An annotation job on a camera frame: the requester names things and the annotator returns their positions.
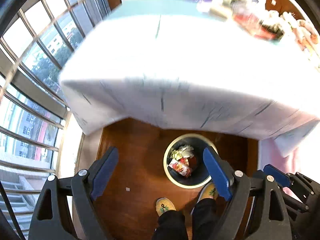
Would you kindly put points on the pink blanket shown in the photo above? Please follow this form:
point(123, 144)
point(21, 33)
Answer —
point(268, 153)

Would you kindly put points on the left black trouser leg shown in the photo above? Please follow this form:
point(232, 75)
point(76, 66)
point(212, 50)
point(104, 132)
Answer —
point(171, 225)

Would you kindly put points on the left yellow patterned shoe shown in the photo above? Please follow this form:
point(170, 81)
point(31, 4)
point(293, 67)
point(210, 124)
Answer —
point(164, 205)

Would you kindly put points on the white round trash bin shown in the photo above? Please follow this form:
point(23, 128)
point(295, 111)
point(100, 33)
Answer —
point(190, 146)

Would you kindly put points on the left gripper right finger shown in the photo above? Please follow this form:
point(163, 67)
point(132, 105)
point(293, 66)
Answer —
point(234, 187)

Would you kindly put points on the green cracker packet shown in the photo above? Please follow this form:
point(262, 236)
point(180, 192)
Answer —
point(215, 8)

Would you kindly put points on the yellow patterned shoe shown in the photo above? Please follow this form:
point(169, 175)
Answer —
point(164, 205)
point(209, 191)

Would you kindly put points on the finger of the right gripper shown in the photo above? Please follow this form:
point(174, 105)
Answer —
point(281, 178)

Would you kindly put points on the metal window security grille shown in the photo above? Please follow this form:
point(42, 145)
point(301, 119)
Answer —
point(38, 37)

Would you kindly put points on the orange red snack packet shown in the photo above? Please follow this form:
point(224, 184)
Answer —
point(249, 16)

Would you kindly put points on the black yellow snack wrapper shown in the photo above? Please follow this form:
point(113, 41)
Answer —
point(271, 33)

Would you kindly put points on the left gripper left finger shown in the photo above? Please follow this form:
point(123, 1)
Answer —
point(87, 186)

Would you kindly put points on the white plush toy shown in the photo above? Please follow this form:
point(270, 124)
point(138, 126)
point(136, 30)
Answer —
point(302, 31)

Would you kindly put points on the white tree-print bed sheet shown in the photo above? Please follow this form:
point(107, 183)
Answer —
point(172, 64)

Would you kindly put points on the right yellow patterned shoe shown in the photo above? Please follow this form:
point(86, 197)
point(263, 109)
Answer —
point(209, 191)

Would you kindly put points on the red white packet in bin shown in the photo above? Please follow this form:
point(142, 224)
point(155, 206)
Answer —
point(181, 166)

